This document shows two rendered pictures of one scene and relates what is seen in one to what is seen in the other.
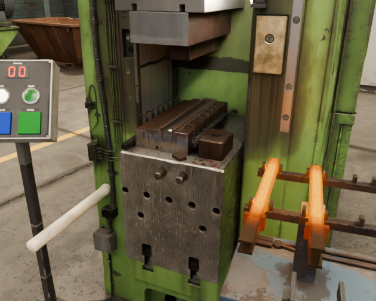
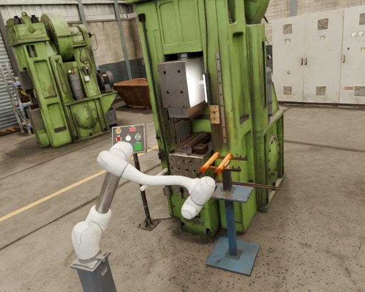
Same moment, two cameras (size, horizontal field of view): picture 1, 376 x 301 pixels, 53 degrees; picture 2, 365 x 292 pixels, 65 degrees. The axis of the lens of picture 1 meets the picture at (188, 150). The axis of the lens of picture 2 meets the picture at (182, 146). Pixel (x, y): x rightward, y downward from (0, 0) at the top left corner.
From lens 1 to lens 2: 1.49 m
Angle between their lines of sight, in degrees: 11
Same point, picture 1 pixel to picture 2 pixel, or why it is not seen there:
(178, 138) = (188, 148)
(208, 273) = not seen: hidden behind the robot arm
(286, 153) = (227, 150)
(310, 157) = (235, 150)
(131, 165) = (173, 159)
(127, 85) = (170, 130)
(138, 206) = (176, 173)
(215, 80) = (205, 123)
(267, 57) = (214, 118)
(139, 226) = not seen: hidden behind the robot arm
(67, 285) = (153, 214)
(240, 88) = not seen: hidden behind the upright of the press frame
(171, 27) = (181, 112)
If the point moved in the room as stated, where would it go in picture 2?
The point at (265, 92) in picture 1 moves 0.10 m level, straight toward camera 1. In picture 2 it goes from (216, 130) to (214, 133)
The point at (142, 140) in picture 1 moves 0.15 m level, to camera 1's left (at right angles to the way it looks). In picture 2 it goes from (176, 149) to (161, 150)
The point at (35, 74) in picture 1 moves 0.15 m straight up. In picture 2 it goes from (138, 130) to (135, 115)
